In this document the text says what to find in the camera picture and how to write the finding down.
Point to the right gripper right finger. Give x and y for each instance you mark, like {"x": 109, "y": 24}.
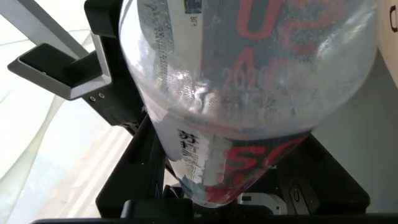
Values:
{"x": 339, "y": 189}

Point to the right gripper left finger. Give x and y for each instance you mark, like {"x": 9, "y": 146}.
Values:
{"x": 140, "y": 177}

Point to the clear plastic drink bottle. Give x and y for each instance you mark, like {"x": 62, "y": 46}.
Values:
{"x": 248, "y": 77}

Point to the white barcode scanner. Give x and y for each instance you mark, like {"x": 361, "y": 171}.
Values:
{"x": 264, "y": 202}

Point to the grey black bag stand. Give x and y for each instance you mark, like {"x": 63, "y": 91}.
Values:
{"x": 102, "y": 77}

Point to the beige box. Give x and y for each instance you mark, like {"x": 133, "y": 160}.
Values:
{"x": 390, "y": 40}

